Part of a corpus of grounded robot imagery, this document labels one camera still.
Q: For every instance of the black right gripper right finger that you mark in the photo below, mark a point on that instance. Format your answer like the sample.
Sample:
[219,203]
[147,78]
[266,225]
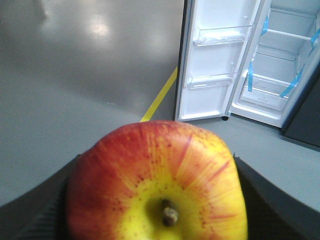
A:
[272,213]

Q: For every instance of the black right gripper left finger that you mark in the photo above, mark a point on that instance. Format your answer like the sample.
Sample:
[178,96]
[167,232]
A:
[39,214]

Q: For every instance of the red yellow apple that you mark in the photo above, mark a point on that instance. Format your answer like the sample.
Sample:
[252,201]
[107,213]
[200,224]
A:
[156,180]

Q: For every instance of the fridge door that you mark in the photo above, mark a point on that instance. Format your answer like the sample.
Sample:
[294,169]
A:
[212,102]

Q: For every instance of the white open fridge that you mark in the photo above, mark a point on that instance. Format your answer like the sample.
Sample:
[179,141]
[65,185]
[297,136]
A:
[283,55]

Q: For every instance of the lower clear door bin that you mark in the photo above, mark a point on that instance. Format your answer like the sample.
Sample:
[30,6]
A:
[208,81]

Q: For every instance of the clear door bin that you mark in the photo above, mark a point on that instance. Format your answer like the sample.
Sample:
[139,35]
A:
[219,36]
[208,81]

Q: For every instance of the middle clear door bin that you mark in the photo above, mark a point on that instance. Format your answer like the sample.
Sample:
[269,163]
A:
[219,36]

